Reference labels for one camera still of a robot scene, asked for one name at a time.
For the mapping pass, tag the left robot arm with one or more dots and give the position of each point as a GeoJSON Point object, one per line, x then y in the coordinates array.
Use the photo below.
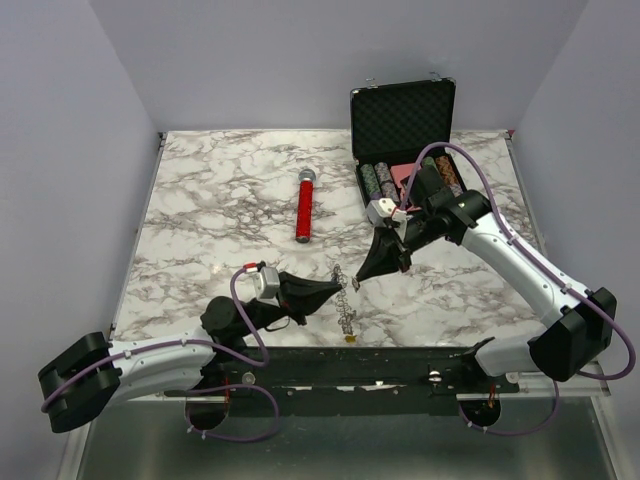
{"type": "Point", "coordinates": [95, 373]}

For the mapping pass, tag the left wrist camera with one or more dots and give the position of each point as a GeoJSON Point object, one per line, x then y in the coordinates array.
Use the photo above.
{"type": "Point", "coordinates": [266, 283]}

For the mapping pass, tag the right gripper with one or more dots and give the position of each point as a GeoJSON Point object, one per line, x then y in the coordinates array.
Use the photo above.
{"type": "Point", "coordinates": [386, 253]}

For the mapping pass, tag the red glitter microphone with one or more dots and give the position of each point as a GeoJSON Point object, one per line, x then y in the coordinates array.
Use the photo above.
{"type": "Point", "coordinates": [307, 178]}

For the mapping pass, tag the black poker chip case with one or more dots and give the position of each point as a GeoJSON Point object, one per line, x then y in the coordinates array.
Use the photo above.
{"type": "Point", "coordinates": [392, 123]}

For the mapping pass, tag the pink playing card deck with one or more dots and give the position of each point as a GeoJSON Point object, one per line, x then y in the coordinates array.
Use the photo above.
{"type": "Point", "coordinates": [401, 173]}

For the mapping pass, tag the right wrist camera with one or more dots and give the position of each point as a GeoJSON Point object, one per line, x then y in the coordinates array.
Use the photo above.
{"type": "Point", "coordinates": [391, 215]}

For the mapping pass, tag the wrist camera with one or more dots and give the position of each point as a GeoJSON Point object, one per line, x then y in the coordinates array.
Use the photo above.
{"type": "Point", "coordinates": [391, 215]}
{"type": "Point", "coordinates": [266, 283]}

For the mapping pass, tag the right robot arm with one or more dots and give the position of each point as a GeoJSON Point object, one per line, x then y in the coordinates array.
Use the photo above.
{"type": "Point", "coordinates": [573, 316]}

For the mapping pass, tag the brown poker chip stack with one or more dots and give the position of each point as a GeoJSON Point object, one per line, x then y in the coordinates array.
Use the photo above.
{"type": "Point", "coordinates": [448, 174]}

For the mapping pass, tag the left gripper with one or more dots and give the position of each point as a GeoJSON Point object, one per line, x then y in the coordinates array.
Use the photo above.
{"type": "Point", "coordinates": [297, 295]}

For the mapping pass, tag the black front mounting rail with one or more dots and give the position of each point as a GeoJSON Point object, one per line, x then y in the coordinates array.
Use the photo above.
{"type": "Point", "coordinates": [361, 381]}

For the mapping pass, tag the round metal keyring disc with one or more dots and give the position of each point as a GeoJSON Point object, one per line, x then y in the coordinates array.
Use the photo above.
{"type": "Point", "coordinates": [346, 314]}

